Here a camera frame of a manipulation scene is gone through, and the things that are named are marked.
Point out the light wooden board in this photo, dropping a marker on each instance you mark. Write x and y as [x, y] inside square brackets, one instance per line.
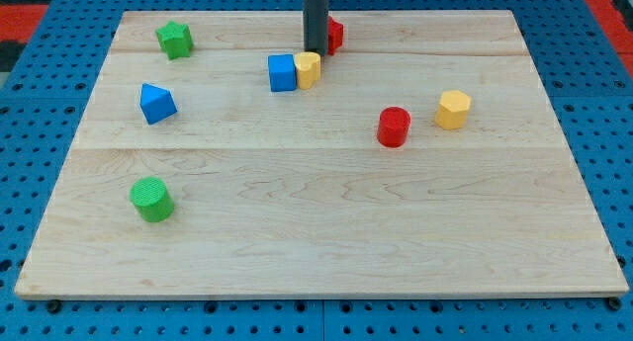
[291, 195]

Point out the green star block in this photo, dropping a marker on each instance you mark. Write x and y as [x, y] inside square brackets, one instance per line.
[175, 40]

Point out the red cylinder block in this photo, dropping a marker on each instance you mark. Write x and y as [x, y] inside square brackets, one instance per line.
[393, 127]

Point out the blue cube block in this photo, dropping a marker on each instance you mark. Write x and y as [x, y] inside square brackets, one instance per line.
[282, 73]

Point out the yellow heart block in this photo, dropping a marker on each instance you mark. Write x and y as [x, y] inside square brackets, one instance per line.
[308, 69]

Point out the red block behind rod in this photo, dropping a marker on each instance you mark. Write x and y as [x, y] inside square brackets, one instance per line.
[335, 36]

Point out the yellow hexagon block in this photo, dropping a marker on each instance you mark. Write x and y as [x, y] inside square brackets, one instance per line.
[453, 109]

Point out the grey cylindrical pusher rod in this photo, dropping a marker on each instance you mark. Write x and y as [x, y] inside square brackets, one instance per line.
[315, 25]

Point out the green cylinder block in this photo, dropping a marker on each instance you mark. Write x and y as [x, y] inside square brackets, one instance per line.
[151, 199]

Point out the blue triangular block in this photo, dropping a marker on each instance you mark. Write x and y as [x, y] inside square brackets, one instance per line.
[156, 103]

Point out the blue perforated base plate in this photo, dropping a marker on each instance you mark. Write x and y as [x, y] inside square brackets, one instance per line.
[52, 50]

